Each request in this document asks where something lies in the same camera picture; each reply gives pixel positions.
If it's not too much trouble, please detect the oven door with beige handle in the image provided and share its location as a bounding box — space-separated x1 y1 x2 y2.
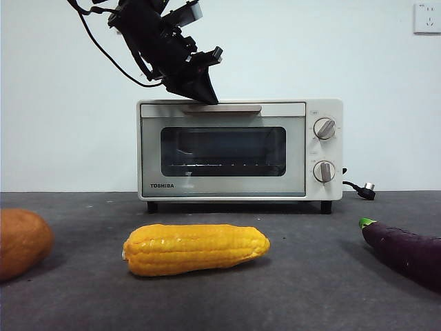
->
139 102 307 198

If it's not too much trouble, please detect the yellow corn cob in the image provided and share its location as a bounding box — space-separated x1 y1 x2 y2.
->
122 223 271 277

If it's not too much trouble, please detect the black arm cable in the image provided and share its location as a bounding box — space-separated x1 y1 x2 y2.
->
67 0 163 88

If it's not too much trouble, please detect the purple eggplant with green stem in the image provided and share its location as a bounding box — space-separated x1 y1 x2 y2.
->
358 217 441 294

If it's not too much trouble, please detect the orange sweet potato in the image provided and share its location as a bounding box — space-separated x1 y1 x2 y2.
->
0 208 55 283

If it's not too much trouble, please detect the white Toshiba toaster oven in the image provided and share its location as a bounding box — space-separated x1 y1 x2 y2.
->
136 98 344 214

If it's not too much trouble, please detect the black power cord with plug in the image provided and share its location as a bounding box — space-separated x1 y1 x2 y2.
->
342 168 376 201

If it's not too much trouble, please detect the white wall socket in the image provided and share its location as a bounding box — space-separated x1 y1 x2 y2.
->
413 3 441 35

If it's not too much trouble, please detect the metal wire oven rack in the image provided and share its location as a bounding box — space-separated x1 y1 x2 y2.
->
170 161 280 170

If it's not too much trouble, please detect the white oven knob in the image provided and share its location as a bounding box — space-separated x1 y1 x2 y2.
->
312 159 336 183
314 117 337 141

